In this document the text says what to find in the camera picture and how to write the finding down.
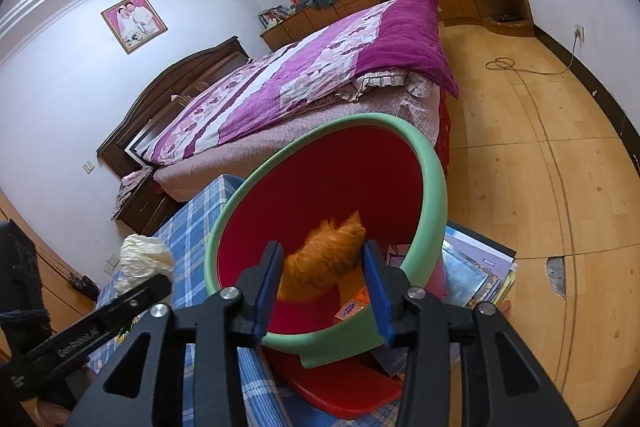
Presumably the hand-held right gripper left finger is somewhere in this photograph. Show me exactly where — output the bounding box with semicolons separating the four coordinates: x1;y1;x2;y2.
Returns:
65;240;289;427

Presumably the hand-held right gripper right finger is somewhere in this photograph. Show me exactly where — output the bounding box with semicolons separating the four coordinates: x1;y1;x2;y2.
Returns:
362;239;576;427

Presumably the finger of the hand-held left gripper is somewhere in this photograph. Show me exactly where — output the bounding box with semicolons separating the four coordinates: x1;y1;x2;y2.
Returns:
109;275;174;326

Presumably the white paper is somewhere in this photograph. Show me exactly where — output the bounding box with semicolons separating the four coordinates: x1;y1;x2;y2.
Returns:
114;234;176;296

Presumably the orange mesh bag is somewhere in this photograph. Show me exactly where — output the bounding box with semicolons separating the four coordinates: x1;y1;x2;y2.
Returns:
276;210;368;303

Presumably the red bucket with green rim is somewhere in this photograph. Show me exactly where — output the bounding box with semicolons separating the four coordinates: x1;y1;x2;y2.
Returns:
204;112;449;421

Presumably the person's left hand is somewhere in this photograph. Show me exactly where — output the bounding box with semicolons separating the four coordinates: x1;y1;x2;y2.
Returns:
31;399;76;427

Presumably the small black bag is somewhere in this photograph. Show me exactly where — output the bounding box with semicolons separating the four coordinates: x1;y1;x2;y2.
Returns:
67;274;99;301

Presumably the wooden wardrobe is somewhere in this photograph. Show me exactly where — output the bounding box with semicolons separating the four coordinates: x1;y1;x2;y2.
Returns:
0;187;109;359

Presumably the wooden nightstand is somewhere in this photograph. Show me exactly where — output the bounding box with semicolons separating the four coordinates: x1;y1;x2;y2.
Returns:
119;177;184;237

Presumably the blue plaid tablecloth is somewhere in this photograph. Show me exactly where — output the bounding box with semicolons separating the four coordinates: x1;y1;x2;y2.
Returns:
85;174;407;427

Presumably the stack of magazines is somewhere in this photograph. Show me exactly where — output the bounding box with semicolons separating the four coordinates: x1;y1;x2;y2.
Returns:
380;220;519;381

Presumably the floral cloth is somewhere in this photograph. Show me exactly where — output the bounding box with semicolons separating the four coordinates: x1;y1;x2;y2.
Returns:
112;169;154;221

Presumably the pink bedspread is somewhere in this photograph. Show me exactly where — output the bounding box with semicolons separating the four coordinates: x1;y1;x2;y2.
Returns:
152;72;452;204

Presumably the dark framed white board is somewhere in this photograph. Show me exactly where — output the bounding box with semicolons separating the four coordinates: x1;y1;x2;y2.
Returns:
123;94;186;166

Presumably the wooden bed headboard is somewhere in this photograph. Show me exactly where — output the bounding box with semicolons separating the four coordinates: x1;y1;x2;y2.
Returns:
96;35;251;178

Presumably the striped ruffled bedsheet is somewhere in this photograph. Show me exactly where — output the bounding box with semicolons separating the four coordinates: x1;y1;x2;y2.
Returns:
349;69;417;103

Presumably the bed with purple quilt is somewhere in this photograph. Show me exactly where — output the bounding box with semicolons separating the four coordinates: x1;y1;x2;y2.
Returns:
142;0;460;168

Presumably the framed wedding photo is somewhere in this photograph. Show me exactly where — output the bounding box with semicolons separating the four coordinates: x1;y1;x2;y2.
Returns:
101;0;168;54

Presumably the row of books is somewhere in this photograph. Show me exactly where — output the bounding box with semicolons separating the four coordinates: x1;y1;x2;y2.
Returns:
257;5;292;30

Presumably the power cable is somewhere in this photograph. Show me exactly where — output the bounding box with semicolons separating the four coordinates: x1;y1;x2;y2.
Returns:
485;34;584;80

